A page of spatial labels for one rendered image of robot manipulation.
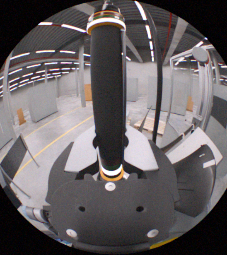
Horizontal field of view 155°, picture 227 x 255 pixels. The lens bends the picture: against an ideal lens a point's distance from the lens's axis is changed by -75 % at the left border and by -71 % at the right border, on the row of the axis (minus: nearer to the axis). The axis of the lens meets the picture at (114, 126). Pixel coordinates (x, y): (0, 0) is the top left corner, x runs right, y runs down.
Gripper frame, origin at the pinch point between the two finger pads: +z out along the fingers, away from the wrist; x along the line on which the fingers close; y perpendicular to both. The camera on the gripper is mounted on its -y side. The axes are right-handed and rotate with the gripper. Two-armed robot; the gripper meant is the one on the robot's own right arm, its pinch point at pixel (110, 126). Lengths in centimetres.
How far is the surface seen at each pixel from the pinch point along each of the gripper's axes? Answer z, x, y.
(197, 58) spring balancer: 31, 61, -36
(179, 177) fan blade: -5.7, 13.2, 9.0
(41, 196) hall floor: 2, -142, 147
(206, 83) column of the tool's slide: 25, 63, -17
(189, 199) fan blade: -11.7, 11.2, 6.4
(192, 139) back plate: 13.9, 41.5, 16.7
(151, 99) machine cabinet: 486, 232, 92
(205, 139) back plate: 6.7, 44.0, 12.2
